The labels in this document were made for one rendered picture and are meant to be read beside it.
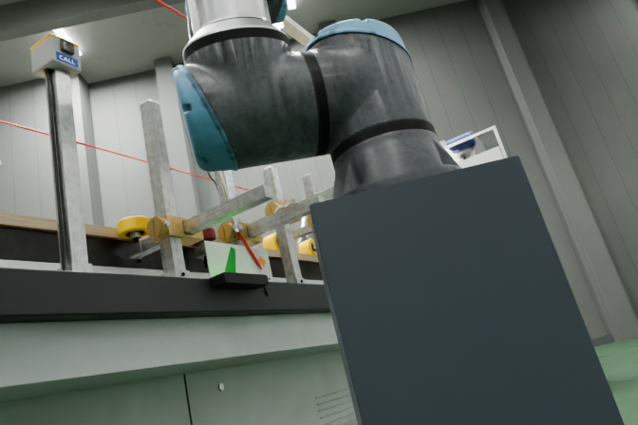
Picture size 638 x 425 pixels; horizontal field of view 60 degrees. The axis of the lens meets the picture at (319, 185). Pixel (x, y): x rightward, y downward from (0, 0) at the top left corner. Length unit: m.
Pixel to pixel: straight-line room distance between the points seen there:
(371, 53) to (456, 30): 10.05
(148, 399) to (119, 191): 8.50
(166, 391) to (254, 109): 0.95
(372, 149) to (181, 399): 1.00
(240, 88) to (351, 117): 0.15
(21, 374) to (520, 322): 0.77
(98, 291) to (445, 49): 9.75
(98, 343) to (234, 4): 0.67
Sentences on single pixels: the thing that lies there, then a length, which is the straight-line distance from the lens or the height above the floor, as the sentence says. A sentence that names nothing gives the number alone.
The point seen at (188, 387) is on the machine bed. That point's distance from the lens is 1.56.
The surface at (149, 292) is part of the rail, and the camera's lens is 1.19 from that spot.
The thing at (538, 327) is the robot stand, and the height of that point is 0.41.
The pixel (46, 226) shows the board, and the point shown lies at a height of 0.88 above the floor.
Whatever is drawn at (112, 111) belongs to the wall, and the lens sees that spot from 10.53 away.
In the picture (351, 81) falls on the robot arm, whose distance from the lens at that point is 0.74.
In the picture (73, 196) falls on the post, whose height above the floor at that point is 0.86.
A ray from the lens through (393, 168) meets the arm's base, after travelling 0.68.
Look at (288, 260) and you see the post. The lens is 1.71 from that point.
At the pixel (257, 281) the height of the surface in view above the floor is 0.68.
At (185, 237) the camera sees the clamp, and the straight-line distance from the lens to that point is 1.35.
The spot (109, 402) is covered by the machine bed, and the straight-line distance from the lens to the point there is 1.40.
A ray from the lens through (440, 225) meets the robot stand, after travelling 0.63.
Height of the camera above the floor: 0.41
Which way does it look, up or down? 19 degrees up
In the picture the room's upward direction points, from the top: 14 degrees counter-clockwise
